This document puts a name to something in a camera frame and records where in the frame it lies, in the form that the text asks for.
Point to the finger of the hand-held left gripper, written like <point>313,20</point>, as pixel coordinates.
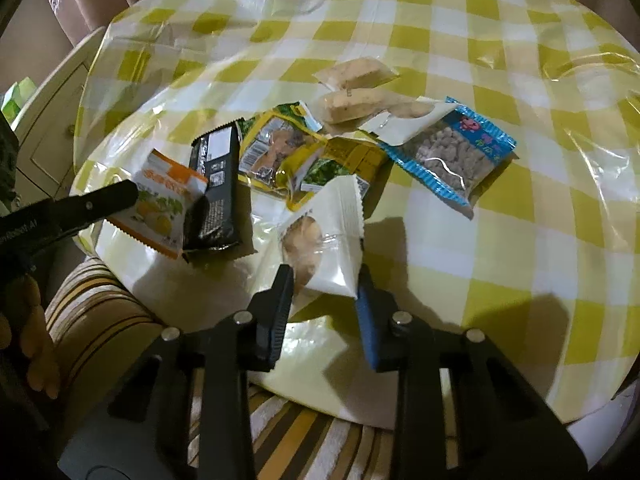
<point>95,205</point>
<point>197,222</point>

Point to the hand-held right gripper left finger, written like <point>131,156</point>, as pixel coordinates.
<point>275,310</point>

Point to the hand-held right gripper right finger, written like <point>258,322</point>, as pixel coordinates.
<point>370,320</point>

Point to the black snack bar packet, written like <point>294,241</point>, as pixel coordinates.
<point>217,180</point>

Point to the orange white snack packet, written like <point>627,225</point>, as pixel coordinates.
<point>155,200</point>

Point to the white biscuit packet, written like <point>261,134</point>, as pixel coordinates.
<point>400,127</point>
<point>330,240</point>

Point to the small blue-edged nut packet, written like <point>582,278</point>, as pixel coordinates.
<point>450,155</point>

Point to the person's left hand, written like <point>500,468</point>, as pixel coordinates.
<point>42,340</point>

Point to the cream carved cabinet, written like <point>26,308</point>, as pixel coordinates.
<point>55,120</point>

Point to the striped upholstered chair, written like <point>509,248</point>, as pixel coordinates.
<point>85,310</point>

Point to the yellow snack packet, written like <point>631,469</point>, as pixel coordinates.
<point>272,147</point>
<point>345,155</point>

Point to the green box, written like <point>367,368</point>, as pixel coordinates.
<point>17,100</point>

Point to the yellow checkered tablecloth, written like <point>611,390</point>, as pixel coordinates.
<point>500,260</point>

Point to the clear wrapped biscuit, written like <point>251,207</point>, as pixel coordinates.
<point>355,72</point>
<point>350,105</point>

